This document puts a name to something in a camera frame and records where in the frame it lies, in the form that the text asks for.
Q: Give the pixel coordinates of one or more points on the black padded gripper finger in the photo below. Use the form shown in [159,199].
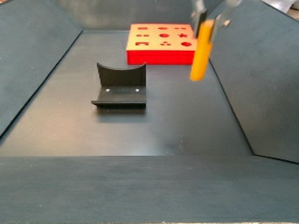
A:
[197,16]

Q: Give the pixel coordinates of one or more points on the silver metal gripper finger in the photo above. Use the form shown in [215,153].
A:
[227,8]

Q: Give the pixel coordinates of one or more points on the yellow oval peg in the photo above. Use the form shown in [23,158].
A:
[203,51]

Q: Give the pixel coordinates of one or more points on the red shape-sorting board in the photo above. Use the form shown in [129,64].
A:
[160,44]

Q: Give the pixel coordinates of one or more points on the black curved peg stand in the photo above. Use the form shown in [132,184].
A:
[121,88]

